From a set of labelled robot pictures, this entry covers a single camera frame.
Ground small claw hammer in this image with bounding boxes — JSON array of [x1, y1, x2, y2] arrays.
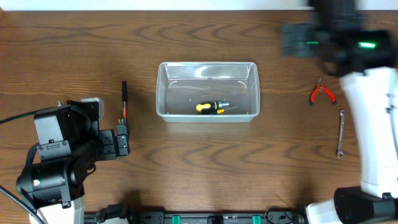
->
[[119, 81, 128, 125]]

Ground red handled pliers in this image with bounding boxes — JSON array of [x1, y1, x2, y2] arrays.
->
[[309, 77, 337, 106]]

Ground slim black yellow screwdriver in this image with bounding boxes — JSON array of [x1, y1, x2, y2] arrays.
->
[[201, 106, 237, 115]]

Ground stubby yellow black screwdriver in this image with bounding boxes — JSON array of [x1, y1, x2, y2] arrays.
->
[[195, 101, 231, 115]]

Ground silver wrench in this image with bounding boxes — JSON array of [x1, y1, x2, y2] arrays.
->
[[336, 110, 345, 159]]

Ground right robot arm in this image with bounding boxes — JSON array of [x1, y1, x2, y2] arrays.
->
[[282, 0, 397, 223]]

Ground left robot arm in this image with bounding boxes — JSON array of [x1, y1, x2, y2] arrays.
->
[[16, 98, 130, 223]]

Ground clear plastic container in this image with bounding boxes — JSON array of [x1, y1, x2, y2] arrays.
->
[[156, 62, 261, 123]]

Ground left black cable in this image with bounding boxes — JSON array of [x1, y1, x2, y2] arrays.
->
[[0, 107, 60, 224]]

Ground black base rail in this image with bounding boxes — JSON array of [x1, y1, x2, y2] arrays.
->
[[83, 203, 308, 224]]

